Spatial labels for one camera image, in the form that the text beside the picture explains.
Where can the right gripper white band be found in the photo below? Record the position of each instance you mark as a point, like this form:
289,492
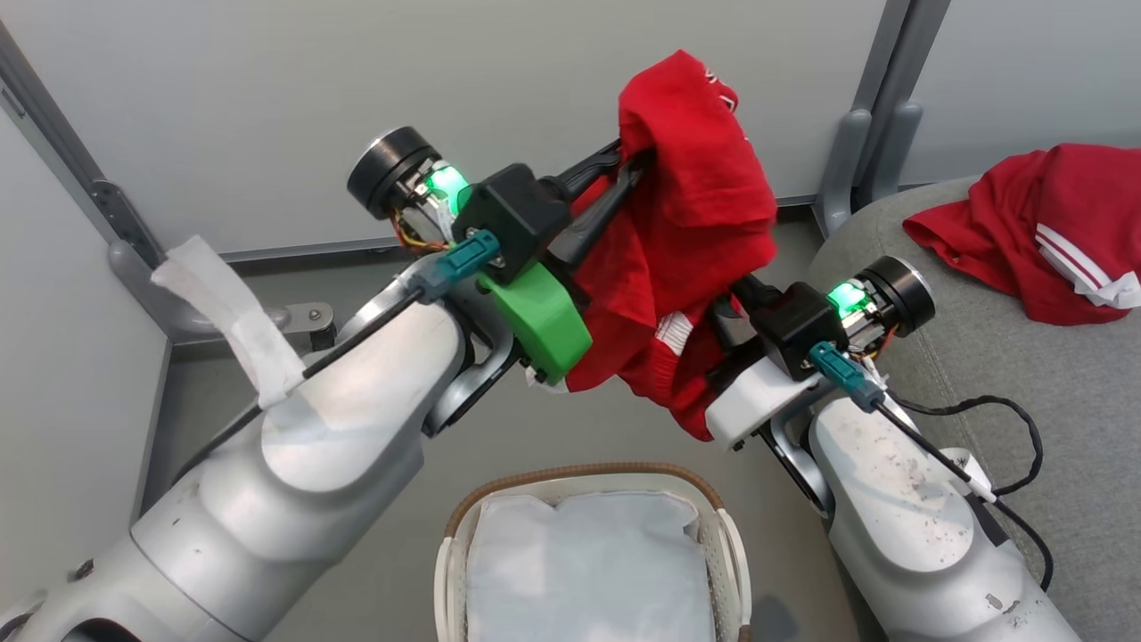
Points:
758,401

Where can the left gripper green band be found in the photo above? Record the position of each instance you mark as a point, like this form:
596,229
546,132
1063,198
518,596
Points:
539,325

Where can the red shirt with white trim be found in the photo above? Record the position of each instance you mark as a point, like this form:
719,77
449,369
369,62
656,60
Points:
989,223
695,205

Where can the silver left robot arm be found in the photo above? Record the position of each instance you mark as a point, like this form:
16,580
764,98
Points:
267,499

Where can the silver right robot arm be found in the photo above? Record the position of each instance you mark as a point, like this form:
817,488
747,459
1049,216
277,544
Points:
900,526

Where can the light grey fabric sofa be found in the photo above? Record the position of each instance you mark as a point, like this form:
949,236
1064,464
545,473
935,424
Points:
1070,401

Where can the white basket with brown rim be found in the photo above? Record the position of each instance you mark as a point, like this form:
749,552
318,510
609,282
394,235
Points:
579,471

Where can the white basket liner cloth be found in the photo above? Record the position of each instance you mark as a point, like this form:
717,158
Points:
588,571

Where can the white tape strip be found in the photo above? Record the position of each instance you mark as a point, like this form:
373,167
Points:
232,303

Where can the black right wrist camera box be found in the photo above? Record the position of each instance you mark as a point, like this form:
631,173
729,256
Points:
798,325

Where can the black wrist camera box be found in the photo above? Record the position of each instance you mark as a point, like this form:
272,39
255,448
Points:
513,218
798,325

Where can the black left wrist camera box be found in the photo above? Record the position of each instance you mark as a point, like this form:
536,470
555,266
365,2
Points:
513,218

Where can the grey partition foot bracket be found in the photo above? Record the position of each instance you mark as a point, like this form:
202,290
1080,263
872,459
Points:
838,169
178,312

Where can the grey partition base rail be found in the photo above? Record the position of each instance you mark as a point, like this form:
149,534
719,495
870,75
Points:
312,248

